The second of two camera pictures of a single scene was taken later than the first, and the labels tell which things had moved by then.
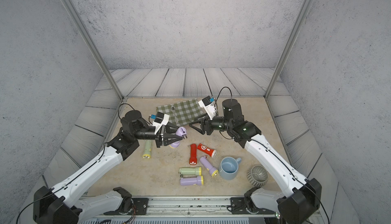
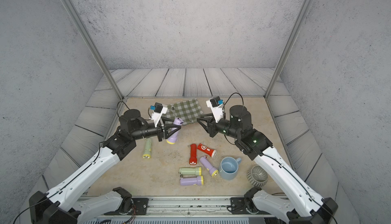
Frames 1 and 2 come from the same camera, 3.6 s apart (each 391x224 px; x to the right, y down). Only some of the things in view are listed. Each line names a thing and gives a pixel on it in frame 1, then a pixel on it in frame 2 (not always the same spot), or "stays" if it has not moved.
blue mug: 229,167 stays
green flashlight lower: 190,171 stays
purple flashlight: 180,131 to 173,138
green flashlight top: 147,154 stays
